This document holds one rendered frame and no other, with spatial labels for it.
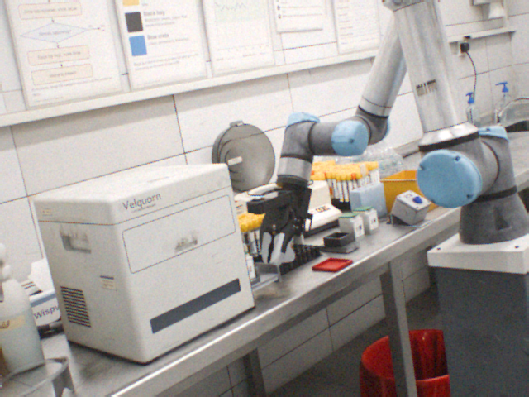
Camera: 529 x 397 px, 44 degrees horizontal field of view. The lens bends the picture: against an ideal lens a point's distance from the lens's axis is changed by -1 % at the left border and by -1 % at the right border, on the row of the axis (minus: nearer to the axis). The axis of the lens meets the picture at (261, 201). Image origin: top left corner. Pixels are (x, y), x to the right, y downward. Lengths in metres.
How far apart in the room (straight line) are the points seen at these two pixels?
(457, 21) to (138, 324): 2.61
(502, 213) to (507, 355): 0.29
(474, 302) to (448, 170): 0.32
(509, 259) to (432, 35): 0.45
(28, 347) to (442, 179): 0.83
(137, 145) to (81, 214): 0.76
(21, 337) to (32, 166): 0.59
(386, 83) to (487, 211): 0.35
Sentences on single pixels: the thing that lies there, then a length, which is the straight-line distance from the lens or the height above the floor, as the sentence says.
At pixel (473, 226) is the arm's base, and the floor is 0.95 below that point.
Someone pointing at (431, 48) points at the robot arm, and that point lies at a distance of 1.29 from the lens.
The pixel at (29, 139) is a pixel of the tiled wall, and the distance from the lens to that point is 1.77.
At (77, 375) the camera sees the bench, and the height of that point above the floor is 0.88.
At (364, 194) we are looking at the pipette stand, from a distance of 1.83.
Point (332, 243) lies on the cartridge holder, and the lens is 1.64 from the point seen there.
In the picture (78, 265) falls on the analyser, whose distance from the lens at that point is 1.27.
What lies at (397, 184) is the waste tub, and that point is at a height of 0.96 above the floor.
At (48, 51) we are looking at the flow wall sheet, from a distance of 1.82.
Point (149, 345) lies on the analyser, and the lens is 1.20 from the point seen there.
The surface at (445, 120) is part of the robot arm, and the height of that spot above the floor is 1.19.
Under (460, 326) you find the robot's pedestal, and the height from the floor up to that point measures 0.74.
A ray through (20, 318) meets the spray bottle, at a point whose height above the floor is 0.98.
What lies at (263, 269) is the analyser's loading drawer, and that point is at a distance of 1.44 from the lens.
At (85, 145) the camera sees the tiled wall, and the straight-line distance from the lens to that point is 1.85.
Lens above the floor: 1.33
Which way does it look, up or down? 11 degrees down
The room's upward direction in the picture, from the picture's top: 10 degrees counter-clockwise
